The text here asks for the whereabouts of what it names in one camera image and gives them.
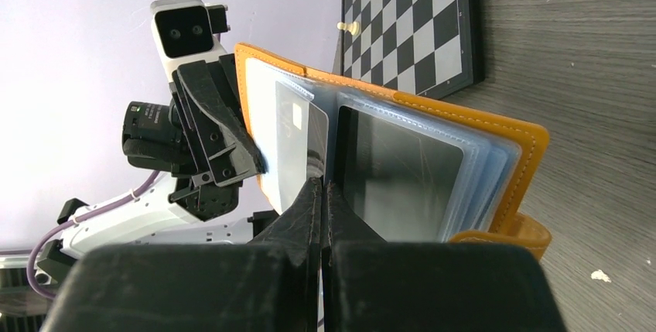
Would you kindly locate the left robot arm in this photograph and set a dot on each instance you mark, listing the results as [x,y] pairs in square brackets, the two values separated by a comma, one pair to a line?
[150,139]

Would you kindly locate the small beige chess piece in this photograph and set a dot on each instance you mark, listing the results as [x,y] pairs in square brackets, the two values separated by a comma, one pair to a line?
[352,28]

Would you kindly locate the silver credit card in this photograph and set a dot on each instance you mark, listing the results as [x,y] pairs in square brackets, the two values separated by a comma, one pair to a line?
[301,135]

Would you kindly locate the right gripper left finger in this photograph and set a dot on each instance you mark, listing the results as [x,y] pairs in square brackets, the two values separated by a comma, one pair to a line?
[291,296]

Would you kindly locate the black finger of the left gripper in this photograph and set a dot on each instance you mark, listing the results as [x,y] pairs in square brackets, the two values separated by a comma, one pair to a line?
[222,150]

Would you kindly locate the dark grey credit card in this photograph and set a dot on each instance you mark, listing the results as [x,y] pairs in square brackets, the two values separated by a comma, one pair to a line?
[398,177]

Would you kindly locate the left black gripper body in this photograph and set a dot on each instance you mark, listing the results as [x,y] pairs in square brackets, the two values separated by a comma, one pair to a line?
[207,192]

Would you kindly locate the black white chessboard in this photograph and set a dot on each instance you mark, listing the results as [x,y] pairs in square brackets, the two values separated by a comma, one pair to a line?
[430,48]

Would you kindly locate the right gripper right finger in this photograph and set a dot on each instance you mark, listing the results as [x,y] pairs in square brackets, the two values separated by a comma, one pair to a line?
[340,223]

